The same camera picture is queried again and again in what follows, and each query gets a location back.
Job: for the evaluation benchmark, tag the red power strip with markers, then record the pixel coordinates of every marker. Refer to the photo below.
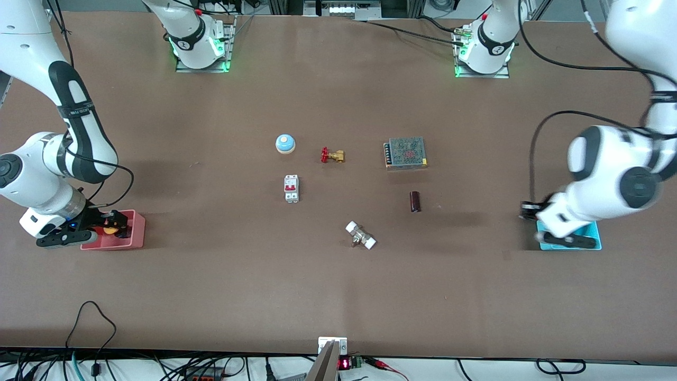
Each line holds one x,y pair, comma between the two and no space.
203,377

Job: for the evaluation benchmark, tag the red digit display module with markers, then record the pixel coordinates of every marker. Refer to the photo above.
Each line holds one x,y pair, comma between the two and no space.
349,363

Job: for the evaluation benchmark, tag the pink plastic bin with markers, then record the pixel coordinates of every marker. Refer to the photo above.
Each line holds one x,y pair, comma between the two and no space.
136,234

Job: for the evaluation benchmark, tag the white red circuit breaker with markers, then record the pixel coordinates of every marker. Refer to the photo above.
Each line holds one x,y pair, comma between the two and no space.
291,188

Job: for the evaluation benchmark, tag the yellow push button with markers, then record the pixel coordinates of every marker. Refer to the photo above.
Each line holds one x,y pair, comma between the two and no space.
110,230

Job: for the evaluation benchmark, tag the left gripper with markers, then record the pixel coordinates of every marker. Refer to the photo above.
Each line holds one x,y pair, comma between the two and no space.
530,208

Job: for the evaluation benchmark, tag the light blue round bell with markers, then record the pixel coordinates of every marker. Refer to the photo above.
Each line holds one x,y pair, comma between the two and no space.
285,143

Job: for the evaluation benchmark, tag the silver background device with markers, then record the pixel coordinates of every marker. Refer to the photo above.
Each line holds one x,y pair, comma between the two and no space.
344,8

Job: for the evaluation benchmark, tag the metal mesh power supply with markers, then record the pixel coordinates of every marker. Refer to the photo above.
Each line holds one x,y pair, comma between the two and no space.
406,152

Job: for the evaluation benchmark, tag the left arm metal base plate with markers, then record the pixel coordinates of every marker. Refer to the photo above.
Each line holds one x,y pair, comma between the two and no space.
486,75

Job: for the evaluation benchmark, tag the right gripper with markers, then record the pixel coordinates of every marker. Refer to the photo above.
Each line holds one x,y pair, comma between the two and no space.
97,217

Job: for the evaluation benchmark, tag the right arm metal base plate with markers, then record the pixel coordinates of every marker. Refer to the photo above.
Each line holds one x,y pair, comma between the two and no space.
230,42

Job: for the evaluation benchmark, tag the cyan plastic bin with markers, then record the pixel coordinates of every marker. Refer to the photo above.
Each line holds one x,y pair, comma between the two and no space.
596,239

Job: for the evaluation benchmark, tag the metal fitting white caps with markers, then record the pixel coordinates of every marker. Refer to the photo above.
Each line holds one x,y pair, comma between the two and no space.
360,235

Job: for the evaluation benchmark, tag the white metal bracket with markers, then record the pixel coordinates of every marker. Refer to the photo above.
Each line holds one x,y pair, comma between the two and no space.
332,340

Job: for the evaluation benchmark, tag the grey metal bar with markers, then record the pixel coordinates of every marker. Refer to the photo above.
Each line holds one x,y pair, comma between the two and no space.
323,365

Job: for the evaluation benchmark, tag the red alligator clip lead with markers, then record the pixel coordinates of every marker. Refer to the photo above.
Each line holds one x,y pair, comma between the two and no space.
383,364

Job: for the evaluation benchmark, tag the dark brown cylindrical capacitor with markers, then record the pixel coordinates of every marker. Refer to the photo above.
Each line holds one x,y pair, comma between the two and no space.
415,201

